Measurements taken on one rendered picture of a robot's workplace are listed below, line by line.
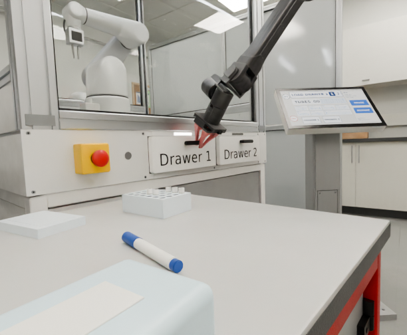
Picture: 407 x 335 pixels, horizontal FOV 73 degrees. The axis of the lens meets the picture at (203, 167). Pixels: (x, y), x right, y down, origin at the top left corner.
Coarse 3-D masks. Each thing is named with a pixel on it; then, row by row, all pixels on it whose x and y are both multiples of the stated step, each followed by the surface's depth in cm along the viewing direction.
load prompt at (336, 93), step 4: (292, 92) 155; (296, 92) 155; (300, 92) 155; (304, 92) 156; (308, 92) 156; (312, 92) 156; (316, 92) 156; (320, 92) 156; (324, 92) 156; (328, 92) 156; (332, 92) 156; (336, 92) 156; (340, 92) 156; (292, 96) 153; (296, 96) 153; (300, 96) 153; (304, 96) 154; (308, 96) 154; (312, 96) 154; (316, 96) 154; (320, 96) 154; (324, 96) 154; (328, 96) 154; (332, 96) 154; (336, 96) 154; (340, 96) 154
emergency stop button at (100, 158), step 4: (96, 152) 64; (100, 152) 64; (104, 152) 65; (92, 156) 63; (96, 156) 63; (100, 156) 64; (104, 156) 65; (108, 156) 66; (92, 160) 63; (96, 160) 63; (100, 160) 64; (104, 160) 65; (108, 160) 66; (96, 164) 64; (100, 164) 64; (104, 164) 65
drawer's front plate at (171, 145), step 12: (156, 144) 83; (168, 144) 86; (180, 144) 90; (156, 156) 83; (168, 156) 86; (180, 156) 90; (204, 156) 98; (156, 168) 83; (168, 168) 86; (180, 168) 90; (192, 168) 94
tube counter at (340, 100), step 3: (312, 99) 152; (315, 99) 152; (318, 99) 152; (321, 99) 153; (324, 99) 153; (327, 99) 153; (330, 99) 153; (333, 99) 153; (336, 99) 153; (339, 99) 153; (342, 99) 153; (315, 102) 151; (318, 102) 151; (321, 102) 151; (324, 102) 151; (327, 102) 151; (330, 102) 151; (333, 102) 151; (336, 102) 151; (339, 102) 151; (342, 102) 151; (345, 102) 151
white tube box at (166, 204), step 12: (132, 192) 62; (144, 192) 61; (168, 192) 60; (132, 204) 58; (144, 204) 55; (156, 204) 53; (168, 204) 53; (180, 204) 56; (156, 216) 54; (168, 216) 54
